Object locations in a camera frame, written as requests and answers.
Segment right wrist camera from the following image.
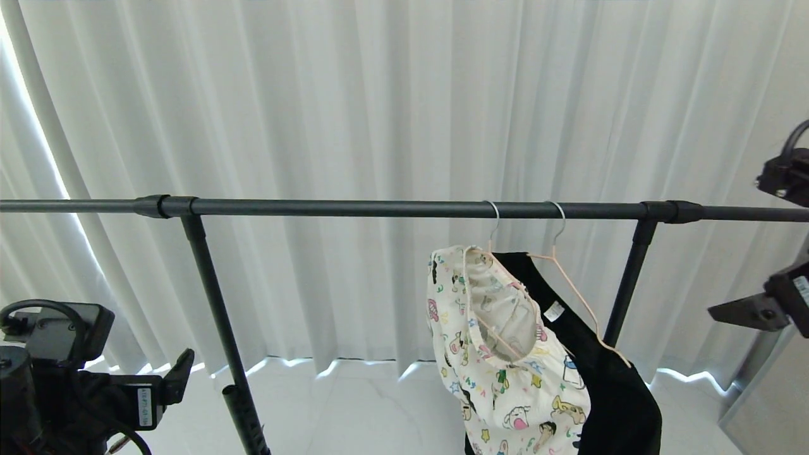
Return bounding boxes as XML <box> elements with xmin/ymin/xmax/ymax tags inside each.
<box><xmin>755</xmin><ymin>148</ymin><xmax>809</xmax><ymax>209</ymax></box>

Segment white curtain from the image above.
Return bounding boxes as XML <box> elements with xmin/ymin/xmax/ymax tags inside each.
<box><xmin>0</xmin><ymin>0</ymin><xmax>809</xmax><ymax>387</ymax></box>

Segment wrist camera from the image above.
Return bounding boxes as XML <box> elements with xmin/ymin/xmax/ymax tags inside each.
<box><xmin>0</xmin><ymin>302</ymin><xmax>116</xmax><ymax>370</ymax></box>
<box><xmin>755</xmin><ymin>148</ymin><xmax>809</xmax><ymax>209</ymax></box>

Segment black clothes rack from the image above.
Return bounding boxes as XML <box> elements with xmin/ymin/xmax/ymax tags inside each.
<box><xmin>0</xmin><ymin>195</ymin><xmax>809</xmax><ymax>455</ymax></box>

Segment black garment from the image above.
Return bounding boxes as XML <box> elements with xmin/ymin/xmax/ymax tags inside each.
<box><xmin>465</xmin><ymin>252</ymin><xmax>663</xmax><ymax>455</ymax></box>

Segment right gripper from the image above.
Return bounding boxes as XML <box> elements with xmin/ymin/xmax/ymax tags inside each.
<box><xmin>707</xmin><ymin>261</ymin><xmax>809</xmax><ymax>339</ymax></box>

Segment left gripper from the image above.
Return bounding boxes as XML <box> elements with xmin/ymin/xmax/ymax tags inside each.
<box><xmin>38</xmin><ymin>348</ymin><xmax>195</xmax><ymax>455</ymax></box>

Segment cream printed garment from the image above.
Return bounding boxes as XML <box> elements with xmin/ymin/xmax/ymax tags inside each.
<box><xmin>427</xmin><ymin>245</ymin><xmax>592</xmax><ymax>455</ymax></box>

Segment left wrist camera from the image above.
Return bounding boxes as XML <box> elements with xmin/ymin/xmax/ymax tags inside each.
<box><xmin>0</xmin><ymin>302</ymin><xmax>116</xmax><ymax>370</ymax></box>

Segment pink clothes hanger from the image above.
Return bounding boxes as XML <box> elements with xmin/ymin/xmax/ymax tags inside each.
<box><xmin>463</xmin><ymin>200</ymin><xmax>539</xmax><ymax>362</ymax></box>
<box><xmin>526</xmin><ymin>201</ymin><xmax>633</xmax><ymax>369</ymax></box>

